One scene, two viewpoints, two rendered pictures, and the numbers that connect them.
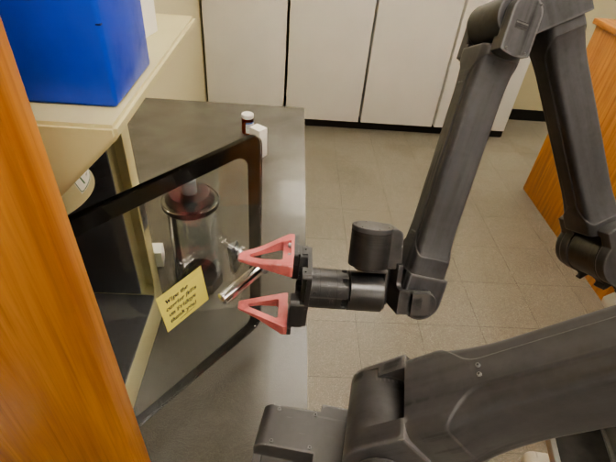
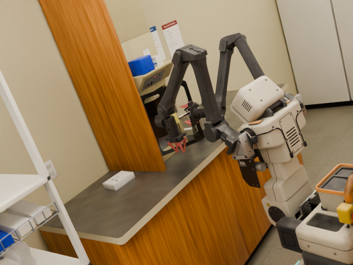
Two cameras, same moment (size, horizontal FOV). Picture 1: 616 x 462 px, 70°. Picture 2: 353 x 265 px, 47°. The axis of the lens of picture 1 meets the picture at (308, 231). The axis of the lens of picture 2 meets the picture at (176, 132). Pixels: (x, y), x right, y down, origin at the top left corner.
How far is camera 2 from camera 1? 2.02 m
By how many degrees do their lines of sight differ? 46
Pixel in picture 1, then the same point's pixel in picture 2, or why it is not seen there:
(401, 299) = not seen: hidden behind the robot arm
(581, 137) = (249, 64)
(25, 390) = (135, 119)
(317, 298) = (194, 113)
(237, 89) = (316, 88)
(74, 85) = (140, 72)
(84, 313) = (138, 101)
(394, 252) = not seen: hidden behind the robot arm
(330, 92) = not seen: outside the picture
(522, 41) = (222, 47)
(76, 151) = (139, 80)
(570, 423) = (168, 94)
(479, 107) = (221, 63)
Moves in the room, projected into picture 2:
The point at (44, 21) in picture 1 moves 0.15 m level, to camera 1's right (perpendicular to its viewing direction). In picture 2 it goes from (136, 65) to (154, 61)
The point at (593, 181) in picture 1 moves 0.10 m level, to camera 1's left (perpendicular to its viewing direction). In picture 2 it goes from (256, 74) to (240, 77)
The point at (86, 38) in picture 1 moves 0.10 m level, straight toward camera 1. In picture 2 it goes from (140, 65) to (135, 70)
